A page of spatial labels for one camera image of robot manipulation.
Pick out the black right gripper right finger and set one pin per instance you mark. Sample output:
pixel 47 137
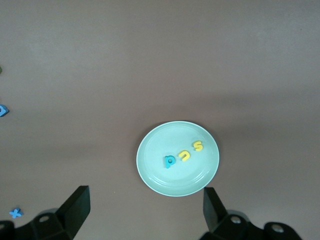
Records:
pixel 215 215

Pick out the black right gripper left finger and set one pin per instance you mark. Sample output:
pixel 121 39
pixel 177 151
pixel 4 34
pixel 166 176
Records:
pixel 72 215

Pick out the yellow letter u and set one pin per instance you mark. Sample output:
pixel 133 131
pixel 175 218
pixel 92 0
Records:
pixel 185 157

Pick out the teal letter p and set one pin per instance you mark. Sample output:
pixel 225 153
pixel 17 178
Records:
pixel 168 162

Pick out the yellow letter s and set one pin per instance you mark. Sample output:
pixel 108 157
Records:
pixel 198 146

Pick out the pale green plate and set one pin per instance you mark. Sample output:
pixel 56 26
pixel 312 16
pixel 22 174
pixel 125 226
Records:
pixel 175 180

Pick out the blue letter x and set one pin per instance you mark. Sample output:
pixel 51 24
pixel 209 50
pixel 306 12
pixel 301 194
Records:
pixel 16 213

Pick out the blue number six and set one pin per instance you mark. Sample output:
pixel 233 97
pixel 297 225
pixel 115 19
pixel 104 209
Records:
pixel 3 111

